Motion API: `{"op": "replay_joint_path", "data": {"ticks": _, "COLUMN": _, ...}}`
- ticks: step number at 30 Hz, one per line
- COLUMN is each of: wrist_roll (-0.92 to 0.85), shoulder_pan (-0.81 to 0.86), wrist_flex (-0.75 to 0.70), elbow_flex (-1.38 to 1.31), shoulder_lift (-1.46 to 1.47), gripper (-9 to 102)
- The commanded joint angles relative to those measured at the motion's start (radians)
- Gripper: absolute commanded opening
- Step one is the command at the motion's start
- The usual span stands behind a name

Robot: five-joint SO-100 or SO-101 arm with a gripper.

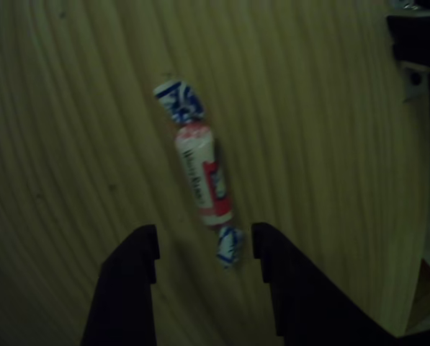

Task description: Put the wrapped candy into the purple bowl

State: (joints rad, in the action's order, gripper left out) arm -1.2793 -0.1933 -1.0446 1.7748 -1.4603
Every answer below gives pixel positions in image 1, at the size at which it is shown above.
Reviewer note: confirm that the White Rabbit candy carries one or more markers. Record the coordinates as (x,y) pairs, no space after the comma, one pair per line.
(204,173)

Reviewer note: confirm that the silver metal bracket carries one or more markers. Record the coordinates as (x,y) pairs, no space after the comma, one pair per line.
(414,77)

